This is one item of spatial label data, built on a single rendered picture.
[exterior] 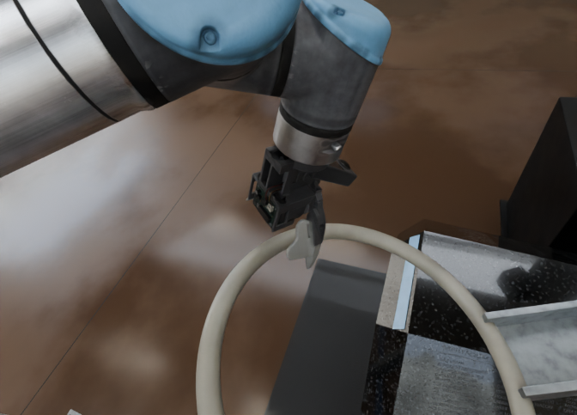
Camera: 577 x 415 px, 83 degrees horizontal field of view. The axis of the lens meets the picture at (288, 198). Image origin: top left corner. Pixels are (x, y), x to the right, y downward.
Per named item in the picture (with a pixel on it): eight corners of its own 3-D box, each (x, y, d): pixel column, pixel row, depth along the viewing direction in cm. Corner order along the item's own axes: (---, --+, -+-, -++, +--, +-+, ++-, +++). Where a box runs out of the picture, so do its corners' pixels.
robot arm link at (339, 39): (292, -28, 32) (384, -6, 34) (270, 88, 41) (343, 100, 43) (305, 3, 25) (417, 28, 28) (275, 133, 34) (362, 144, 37)
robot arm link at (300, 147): (321, 90, 43) (370, 133, 39) (312, 121, 47) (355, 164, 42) (264, 100, 39) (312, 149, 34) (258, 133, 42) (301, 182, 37)
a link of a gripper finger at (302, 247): (284, 279, 51) (275, 224, 48) (313, 264, 54) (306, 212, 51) (296, 286, 48) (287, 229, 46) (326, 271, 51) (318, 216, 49)
